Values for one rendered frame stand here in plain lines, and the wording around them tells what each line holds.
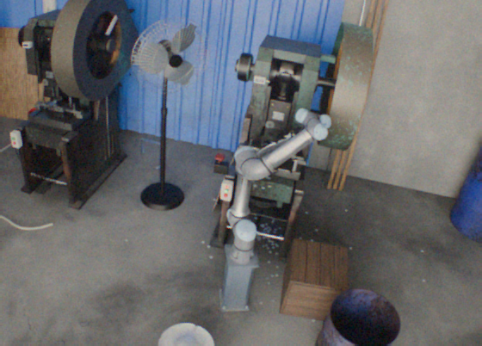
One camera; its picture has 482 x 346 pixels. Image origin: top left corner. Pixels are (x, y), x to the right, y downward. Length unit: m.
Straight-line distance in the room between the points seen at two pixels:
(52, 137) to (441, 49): 3.46
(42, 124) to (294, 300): 2.37
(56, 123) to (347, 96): 2.22
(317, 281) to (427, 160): 2.23
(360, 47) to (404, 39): 1.51
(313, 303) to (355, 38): 1.65
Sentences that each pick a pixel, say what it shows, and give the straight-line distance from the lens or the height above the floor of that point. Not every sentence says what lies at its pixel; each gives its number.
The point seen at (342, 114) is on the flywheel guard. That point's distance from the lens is 2.26.
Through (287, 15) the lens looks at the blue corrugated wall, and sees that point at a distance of 3.66.
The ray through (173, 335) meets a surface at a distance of 2.16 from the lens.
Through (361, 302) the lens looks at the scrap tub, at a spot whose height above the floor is 0.37.
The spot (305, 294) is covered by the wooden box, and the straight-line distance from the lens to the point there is 2.56.
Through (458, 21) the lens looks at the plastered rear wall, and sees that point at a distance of 3.89.
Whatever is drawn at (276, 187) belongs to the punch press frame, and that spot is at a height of 0.61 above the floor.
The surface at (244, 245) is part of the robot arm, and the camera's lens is 2.27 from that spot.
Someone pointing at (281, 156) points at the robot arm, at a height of 1.16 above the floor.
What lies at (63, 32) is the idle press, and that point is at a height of 1.51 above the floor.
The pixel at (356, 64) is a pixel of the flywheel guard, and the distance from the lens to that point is 2.26.
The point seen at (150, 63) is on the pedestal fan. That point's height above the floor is 1.27.
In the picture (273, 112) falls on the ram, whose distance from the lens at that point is 2.63.
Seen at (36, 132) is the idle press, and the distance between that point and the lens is 3.37.
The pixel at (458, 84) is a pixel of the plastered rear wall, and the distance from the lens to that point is 4.05.
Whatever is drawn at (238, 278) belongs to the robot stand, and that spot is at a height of 0.33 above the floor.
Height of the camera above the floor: 2.15
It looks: 33 degrees down
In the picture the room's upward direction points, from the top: 8 degrees clockwise
